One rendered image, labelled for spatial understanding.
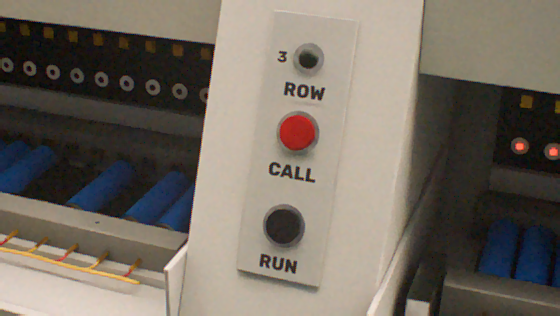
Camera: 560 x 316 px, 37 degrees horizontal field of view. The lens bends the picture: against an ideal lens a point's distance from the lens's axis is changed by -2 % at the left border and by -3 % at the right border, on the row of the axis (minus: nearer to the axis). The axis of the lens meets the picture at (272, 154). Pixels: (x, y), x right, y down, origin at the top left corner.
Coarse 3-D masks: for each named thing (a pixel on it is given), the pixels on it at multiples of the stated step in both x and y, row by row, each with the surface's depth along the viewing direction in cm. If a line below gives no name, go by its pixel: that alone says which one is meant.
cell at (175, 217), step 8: (192, 184) 55; (184, 192) 54; (192, 192) 53; (176, 200) 53; (184, 200) 52; (192, 200) 53; (176, 208) 51; (184, 208) 52; (192, 208) 52; (168, 216) 51; (176, 216) 51; (184, 216) 51; (160, 224) 50; (168, 224) 50; (176, 224) 50; (184, 224) 51; (184, 232) 51
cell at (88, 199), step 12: (108, 168) 56; (120, 168) 56; (132, 168) 57; (96, 180) 54; (108, 180) 55; (120, 180) 55; (132, 180) 57; (84, 192) 53; (96, 192) 53; (108, 192) 54; (72, 204) 52; (84, 204) 52; (96, 204) 53
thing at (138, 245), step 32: (0, 192) 52; (0, 224) 50; (32, 224) 50; (64, 224) 49; (96, 224) 49; (128, 224) 49; (32, 256) 48; (64, 256) 48; (96, 256) 49; (128, 256) 48; (160, 256) 47
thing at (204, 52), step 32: (0, 32) 62; (32, 32) 61; (64, 32) 60; (96, 32) 59; (0, 64) 64; (64, 64) 62; (96, 64) 61; (128, 64) 60; (160, 64) 59; (192, 64) 58; (96, 96) 62; (128, 96) 61; (160, 96) 60; (192, 96) 59
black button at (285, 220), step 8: (272, 216) 39; (280, 216) 39; (288, 216) 39; (296, 216) 39; (272, 224) 40; (280, 224) 39; (288, 224) 39; (296, 224) 39; (272, 232) 40; (280, 232) 39; (288, 232) 39; (296, 232) 39; (280, 240) 39; (288, 240) 39
